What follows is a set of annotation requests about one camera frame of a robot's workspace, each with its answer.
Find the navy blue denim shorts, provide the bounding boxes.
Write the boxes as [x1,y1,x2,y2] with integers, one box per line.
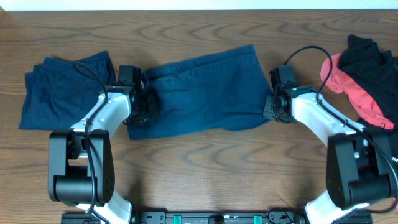
[127,45,272,140]

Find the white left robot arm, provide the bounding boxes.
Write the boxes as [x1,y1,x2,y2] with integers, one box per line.
[48,86,159,224]

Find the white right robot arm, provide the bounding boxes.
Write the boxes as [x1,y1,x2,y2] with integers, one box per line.
[263,85,397,223]

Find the red cloth garment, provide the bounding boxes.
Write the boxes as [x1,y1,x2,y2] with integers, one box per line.
[325,54,394,130]

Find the folded navy blue shorts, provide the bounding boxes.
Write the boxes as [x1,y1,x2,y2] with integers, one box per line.
[19,51,116,130]

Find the black printed shirt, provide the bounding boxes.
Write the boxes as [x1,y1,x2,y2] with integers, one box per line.
[338,34,398,175]

